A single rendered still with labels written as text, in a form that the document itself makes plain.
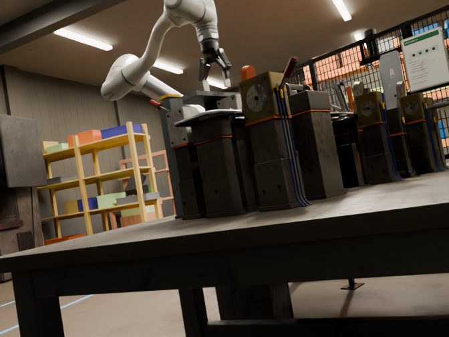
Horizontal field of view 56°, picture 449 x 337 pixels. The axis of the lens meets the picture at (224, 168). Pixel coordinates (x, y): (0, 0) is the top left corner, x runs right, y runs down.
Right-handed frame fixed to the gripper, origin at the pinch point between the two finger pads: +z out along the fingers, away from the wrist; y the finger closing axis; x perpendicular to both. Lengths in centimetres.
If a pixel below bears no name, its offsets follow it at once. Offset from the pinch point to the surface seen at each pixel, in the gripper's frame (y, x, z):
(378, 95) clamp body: 54, 32, 17
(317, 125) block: 56, -11, 28
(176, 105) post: 6.0, -26.7, 8.5
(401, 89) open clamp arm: 47, 65, 12
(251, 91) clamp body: 55, -36, 18
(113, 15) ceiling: -435, 201, -248
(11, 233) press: -557, 45, 53
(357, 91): 46, 30, 14
